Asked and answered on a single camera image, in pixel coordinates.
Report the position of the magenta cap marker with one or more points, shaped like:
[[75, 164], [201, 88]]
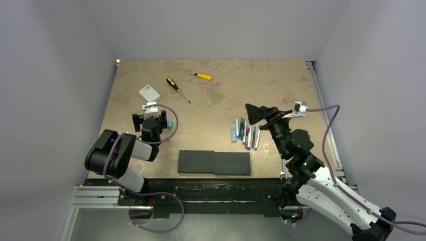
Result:
[[247, 130]]

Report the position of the pink cap white marker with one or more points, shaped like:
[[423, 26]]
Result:
[[257, 140]]

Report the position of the aluminium side rail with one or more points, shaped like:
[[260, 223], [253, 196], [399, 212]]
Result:
[[329, 147]]

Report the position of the silver wrench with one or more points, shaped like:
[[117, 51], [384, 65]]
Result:
[[282, 175]]

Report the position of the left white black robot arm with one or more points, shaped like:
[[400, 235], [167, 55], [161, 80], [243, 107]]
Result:
[[111, 154]]

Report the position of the yellow handle screwdriver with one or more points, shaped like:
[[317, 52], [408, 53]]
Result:
[[203, 76]]

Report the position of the white square box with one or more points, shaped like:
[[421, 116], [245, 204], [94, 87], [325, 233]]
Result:
[[149, 94]]

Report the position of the dark blue gel pen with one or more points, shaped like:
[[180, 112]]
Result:
[[253, 135]]

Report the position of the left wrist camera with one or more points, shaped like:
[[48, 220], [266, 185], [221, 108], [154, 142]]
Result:
[[150, 110]]

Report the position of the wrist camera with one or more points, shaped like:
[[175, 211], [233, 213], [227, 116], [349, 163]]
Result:
[[150, 110], [299, 110]]

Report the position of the blue white marker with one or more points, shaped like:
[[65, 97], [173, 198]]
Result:
[[249, 138]]

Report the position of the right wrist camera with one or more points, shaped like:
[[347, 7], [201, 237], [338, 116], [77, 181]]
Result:
[[299, 110]]

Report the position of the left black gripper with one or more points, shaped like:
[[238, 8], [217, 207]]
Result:
[[162, 124]]

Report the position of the black rectangular block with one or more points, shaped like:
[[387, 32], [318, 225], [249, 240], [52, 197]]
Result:
[[211, 162]]

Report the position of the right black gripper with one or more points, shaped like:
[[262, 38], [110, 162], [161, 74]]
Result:
[[255, 114]]

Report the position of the black base frame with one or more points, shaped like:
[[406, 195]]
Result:
[[261, 196]]

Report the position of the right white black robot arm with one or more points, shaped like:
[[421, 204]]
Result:
[[313, 183]]

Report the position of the light blue cap marker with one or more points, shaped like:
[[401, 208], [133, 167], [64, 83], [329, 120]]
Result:
[[237, 122]]

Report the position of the black yellow screwdriver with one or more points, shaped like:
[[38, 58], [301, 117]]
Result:
[[172, 83]]

